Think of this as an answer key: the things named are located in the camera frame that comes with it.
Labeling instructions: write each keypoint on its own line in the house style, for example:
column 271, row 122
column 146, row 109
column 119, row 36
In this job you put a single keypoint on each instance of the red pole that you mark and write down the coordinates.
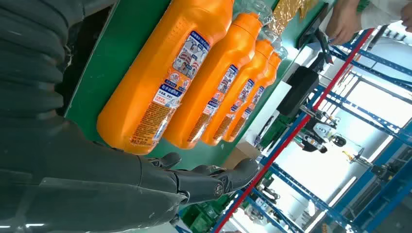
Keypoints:
column 289, row 138

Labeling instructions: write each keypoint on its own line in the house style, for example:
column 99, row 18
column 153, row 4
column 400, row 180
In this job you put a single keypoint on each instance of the black carrying case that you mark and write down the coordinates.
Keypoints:
column 297, row 91

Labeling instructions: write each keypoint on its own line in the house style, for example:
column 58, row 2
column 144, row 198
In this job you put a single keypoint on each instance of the green plastic crate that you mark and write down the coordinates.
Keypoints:
column 273, row 132

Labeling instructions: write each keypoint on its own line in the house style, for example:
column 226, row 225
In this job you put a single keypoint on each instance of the yellow taped cardboard mat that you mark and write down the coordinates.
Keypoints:
column 286, row 13

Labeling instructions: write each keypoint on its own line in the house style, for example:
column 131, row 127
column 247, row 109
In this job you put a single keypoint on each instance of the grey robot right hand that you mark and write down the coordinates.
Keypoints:
column 80, row 180

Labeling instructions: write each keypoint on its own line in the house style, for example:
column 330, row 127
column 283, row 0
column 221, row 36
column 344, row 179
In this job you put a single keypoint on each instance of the brown cardboard box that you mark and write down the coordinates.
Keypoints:
column 239, row 156

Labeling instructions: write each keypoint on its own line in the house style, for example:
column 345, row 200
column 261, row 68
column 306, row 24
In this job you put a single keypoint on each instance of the person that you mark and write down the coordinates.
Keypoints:
column 379, row 13

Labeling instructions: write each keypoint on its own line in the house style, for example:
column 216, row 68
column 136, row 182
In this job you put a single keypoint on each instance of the blue metal rack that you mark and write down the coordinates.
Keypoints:
column 360, row 112

